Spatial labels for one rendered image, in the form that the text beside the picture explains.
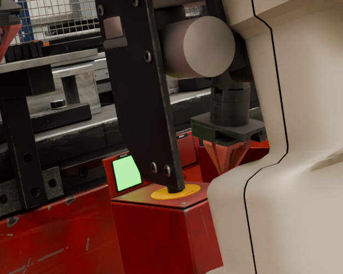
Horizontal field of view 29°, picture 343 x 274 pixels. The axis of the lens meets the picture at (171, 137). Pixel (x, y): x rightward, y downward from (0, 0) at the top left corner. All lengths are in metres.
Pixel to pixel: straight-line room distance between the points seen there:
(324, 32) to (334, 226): 0.13
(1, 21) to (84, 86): 0.29
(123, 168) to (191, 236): 0.17
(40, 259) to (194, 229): 0.31
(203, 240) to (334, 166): 0.46
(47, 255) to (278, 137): 0.67
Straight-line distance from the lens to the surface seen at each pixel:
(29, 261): 1.08
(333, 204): 0.45
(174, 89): 1.40
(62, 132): 1.09
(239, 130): 0.93
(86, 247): 1.13
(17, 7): 1.03
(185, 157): 1.06
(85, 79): 1.26
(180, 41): 0.47
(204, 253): 0.89
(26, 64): 0.91
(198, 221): 0.88
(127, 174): 0.98
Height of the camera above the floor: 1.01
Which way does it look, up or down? 9 degrees down
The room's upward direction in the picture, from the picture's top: 10 degrees counter-clockwise
